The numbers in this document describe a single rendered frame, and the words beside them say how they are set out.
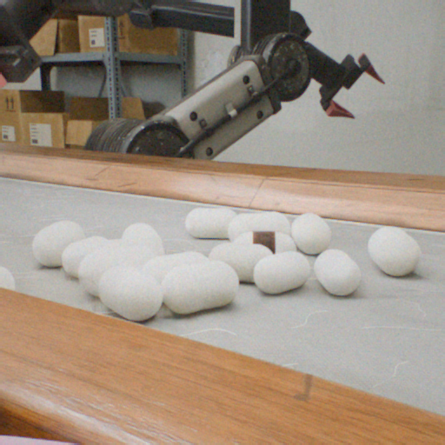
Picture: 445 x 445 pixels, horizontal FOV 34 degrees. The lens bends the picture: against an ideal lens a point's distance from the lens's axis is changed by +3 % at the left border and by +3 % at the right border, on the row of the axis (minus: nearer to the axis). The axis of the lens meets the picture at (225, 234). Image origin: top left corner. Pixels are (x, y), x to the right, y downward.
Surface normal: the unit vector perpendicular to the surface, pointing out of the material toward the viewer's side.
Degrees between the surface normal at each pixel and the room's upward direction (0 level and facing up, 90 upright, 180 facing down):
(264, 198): 45
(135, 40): 90
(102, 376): 0
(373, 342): 0
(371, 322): 0
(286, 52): 89
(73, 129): 80
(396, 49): 90
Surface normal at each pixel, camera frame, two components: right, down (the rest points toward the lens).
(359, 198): -0.44, -0.58
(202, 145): 0.60, 0.15
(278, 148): -0.68, 0.15
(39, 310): 0.00, -0.98
